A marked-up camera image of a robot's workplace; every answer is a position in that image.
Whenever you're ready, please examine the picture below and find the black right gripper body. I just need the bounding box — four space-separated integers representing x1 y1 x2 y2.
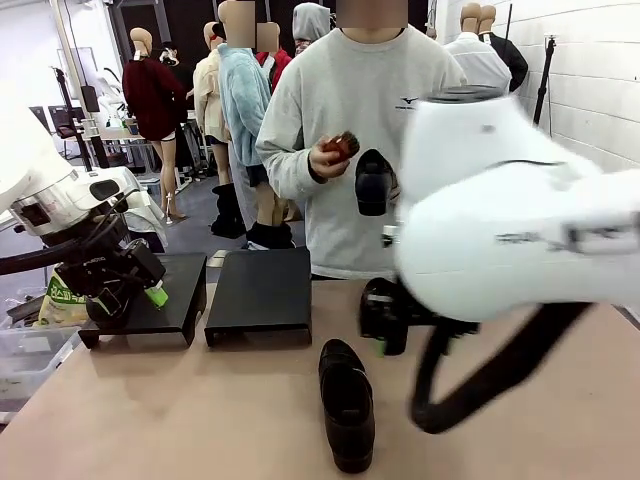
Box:
359 277 481 337

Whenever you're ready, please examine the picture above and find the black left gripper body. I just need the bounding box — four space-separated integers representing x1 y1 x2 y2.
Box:
57 244 139 296

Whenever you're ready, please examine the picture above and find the wooden shoe brush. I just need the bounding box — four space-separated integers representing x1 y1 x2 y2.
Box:
322 130 361 164

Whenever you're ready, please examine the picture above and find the person's right grey-sleeved forearm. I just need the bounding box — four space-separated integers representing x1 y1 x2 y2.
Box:
254 132 326 187

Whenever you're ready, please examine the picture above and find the black metal shoe stand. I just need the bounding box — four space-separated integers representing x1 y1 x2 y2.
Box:
204 247 314 348
78 253 209 350

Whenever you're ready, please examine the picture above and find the black light stand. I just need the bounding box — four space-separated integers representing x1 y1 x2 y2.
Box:
52 67 97 174

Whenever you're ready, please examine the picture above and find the person's right hand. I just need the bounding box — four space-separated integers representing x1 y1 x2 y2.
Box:
308 142 346 182

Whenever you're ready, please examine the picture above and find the yellow green snack bag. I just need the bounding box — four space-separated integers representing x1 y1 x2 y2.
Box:
33 264 91 329

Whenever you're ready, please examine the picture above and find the grey tarp cover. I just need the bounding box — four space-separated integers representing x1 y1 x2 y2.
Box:
114 167 167 251

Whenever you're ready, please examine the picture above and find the black tall boot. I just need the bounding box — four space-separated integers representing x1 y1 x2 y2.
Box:
209 182 247 240
247 222 297 251

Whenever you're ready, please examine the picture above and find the clear plastic storage box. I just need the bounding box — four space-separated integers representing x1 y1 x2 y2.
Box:
0 324 84 402

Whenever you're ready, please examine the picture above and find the background work desk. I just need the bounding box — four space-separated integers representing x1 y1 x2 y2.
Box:
79 127 161 171

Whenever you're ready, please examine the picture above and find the slanted metal pole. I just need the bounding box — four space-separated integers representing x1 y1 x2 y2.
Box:
49 0 109 172

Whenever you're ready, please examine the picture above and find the black office chair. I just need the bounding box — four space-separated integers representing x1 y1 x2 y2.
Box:
48 104 82 161
28 105 51 136

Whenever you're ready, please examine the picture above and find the maroon sweater mannequin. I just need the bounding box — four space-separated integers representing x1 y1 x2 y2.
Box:
122 27 194 224

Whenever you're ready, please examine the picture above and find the beige jacket mannequin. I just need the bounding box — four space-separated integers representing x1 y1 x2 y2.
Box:
192 22 232 186

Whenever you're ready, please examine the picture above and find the light blue fleece mannequin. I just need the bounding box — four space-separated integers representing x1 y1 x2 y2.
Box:
217 0 295 227

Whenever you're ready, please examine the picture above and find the person in grey sweatshirt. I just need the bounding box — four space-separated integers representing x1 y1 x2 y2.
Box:
254 22 469 281

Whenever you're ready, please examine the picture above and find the red jacket mannequin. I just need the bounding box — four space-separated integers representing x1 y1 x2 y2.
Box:
254 22 294 94

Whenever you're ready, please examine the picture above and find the white shirt mannequin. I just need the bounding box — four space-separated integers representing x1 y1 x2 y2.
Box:
443 2 512 94

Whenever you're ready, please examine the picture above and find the black tripod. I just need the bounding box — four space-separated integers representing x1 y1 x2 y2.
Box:
532 34 559 137

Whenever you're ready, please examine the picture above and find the black jacket mannequin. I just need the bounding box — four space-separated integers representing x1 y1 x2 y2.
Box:
479 4 530 95

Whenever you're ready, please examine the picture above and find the grey hoodie mannequin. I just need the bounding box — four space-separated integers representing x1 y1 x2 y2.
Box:
292 2 332 59

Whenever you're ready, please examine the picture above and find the black right arm cable sleeve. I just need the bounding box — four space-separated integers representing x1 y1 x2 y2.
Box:
409 299 594 435

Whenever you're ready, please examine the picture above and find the black arm cable sleeve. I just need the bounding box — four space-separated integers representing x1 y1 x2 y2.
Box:
0 189 146 277
409 299 594 435

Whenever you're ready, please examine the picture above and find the black left arm cable sleeve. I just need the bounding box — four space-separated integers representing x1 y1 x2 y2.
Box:
0 189 146 277

